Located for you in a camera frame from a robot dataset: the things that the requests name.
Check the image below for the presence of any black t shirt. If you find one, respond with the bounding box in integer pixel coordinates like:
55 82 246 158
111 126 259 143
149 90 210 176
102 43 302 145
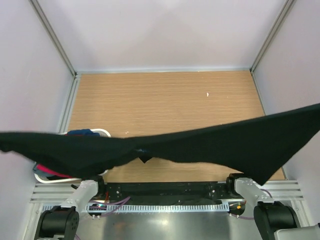
0 104 320 185

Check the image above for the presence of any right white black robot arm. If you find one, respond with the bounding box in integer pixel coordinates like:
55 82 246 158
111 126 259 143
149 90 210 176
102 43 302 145
226 173 320 240

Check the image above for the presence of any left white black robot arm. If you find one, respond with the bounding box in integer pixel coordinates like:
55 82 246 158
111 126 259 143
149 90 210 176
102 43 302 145
34 175 106 240

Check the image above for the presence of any blue t shirt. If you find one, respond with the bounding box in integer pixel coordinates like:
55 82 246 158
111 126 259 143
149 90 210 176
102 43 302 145
65 129 100 137

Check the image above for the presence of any white perforated laundry basket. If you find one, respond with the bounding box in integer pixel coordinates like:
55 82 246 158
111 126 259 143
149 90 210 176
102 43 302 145
33 128 111 184

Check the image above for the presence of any pink t shirt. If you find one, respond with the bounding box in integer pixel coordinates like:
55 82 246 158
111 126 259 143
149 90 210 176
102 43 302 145
37 164 72 179

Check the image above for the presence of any grey t shirt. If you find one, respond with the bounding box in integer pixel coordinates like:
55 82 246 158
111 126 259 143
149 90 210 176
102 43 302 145
32 164 50 177

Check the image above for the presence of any left aluminium frame post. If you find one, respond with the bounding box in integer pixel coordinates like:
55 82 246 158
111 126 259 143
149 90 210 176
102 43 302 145
29 0 78 76

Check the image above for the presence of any aluminium frame post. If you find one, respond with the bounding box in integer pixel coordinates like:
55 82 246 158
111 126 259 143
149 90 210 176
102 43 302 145
250 0 297 72
29 0 78 76

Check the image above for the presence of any slotted grey cable duct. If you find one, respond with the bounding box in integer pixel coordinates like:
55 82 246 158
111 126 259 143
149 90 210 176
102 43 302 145
41 202 230 213

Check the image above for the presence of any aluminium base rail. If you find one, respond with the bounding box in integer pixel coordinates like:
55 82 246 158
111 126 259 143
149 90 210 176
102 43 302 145
30 180 304 203

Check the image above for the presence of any right aluminium frame post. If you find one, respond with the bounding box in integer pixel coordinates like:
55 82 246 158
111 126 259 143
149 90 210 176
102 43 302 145
250 0 297 72

